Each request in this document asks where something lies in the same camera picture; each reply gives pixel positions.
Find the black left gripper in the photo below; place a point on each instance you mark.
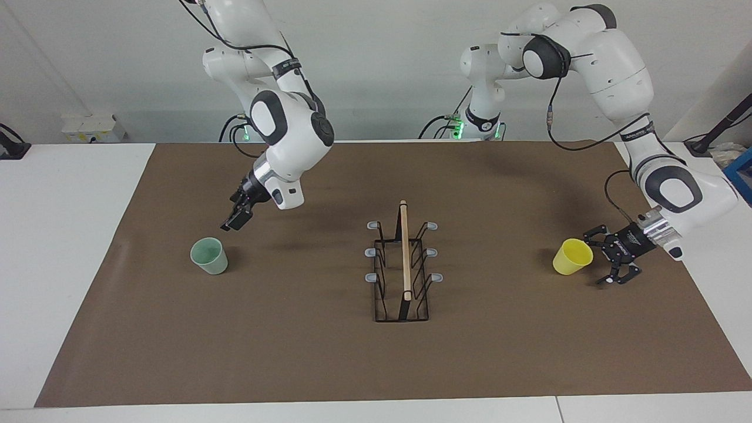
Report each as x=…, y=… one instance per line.
x=631, y=244

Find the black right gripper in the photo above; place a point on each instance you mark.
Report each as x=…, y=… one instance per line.
x=251, y=192

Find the yellow plastic cup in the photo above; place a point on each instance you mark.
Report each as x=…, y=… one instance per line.
x=571, y=257

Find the green plastic cup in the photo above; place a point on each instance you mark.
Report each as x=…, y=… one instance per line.
x=210, y=257

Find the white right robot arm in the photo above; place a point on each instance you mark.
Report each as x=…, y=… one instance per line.
x=288, y=129

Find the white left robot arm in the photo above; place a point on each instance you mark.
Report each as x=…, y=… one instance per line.
x=617, y=64

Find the brown table mat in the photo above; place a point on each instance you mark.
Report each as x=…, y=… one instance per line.
x=235, y=329

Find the blue box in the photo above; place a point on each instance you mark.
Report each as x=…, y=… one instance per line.
x=741, y=173

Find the crumpled white plastic bag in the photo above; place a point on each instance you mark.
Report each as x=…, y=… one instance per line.
x=727, y=154

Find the black angled stand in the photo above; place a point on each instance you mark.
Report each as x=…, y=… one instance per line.
x=722, y=124

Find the white power strip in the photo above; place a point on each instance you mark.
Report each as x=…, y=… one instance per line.
x=91, y=128

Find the black clamp stand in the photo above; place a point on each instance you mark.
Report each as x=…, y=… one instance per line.
x=12, y=147

